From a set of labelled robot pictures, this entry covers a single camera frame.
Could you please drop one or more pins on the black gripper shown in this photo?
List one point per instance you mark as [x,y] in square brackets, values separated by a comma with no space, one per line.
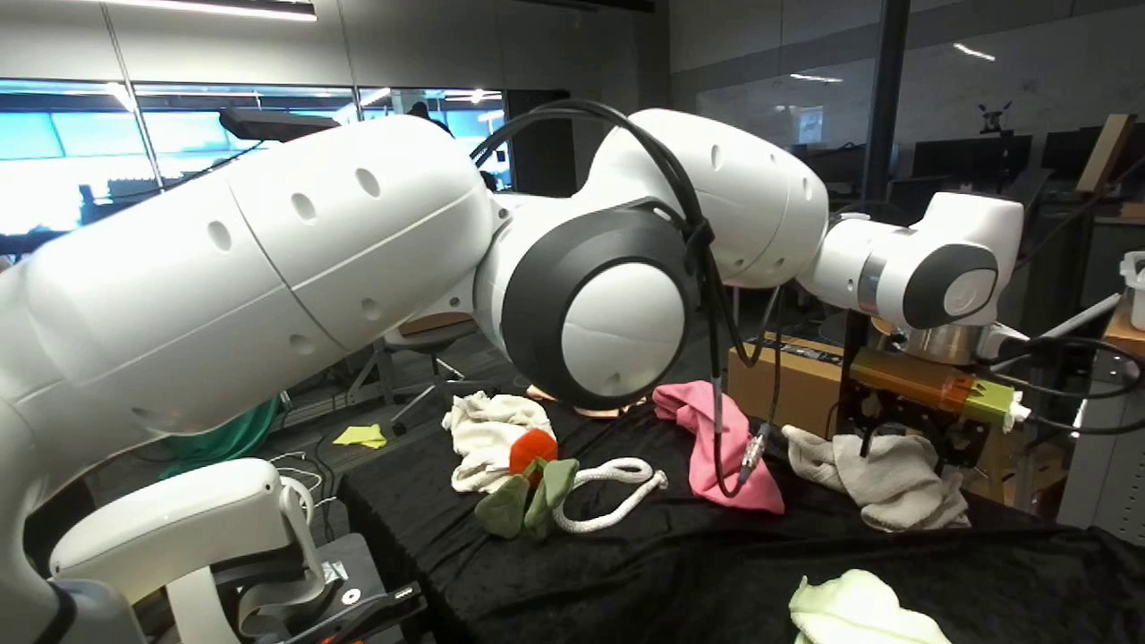
[957,440]

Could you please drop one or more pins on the white towel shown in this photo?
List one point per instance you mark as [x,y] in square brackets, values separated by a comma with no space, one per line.
[891,477]
[494,436]

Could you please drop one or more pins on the pale green towel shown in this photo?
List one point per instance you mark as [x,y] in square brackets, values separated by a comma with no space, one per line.
[856,609]

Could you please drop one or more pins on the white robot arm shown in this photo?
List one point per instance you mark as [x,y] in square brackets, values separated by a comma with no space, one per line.
[196,305]

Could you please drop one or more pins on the green cloth cover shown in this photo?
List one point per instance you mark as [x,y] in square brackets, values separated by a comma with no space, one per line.
[229,440]

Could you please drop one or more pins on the black vertical pole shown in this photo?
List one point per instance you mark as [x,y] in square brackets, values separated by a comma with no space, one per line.
[885,96]

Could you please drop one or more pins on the plush carrot toy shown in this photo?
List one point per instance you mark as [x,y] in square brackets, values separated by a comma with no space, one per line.
[537,481]

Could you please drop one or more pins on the yellow rag on floor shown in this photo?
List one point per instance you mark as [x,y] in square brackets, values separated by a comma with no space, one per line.
[367,436]

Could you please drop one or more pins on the pink cloth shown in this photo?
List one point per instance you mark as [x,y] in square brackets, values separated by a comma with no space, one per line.
[717,453]

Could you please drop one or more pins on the black velvet table cloth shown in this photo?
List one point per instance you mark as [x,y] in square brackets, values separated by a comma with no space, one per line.
[680,571]

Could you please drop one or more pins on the cardboard box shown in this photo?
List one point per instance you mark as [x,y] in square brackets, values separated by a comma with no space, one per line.
[797,385]

